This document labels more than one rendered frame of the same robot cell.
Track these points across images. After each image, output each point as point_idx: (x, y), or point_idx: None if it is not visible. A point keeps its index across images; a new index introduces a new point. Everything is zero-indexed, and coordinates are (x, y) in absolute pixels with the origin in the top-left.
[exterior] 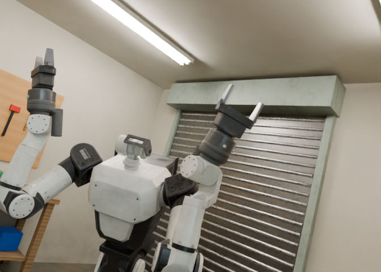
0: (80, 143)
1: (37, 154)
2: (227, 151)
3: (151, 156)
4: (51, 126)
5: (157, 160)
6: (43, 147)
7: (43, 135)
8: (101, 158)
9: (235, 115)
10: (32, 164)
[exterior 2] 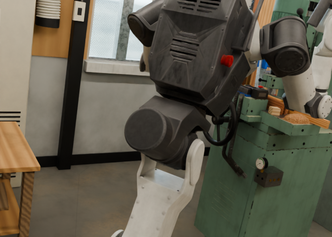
0: (303, 20)
1: (313, 50)
2: None
3: None
4: (325, 18)
5: None
6: (323, 44)
7: (323, 30)
8: (264, 25)
9: None
10: (311, 61)
